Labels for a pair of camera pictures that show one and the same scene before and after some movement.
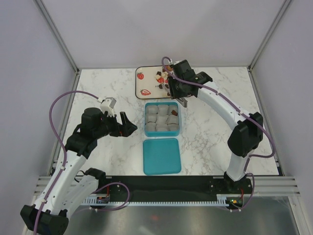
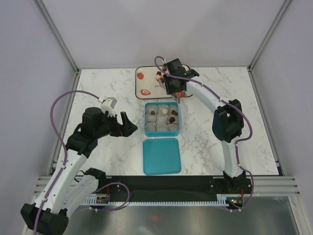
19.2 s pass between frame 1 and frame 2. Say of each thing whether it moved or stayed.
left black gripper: stayed
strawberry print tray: stayed
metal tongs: moved
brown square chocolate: stayed
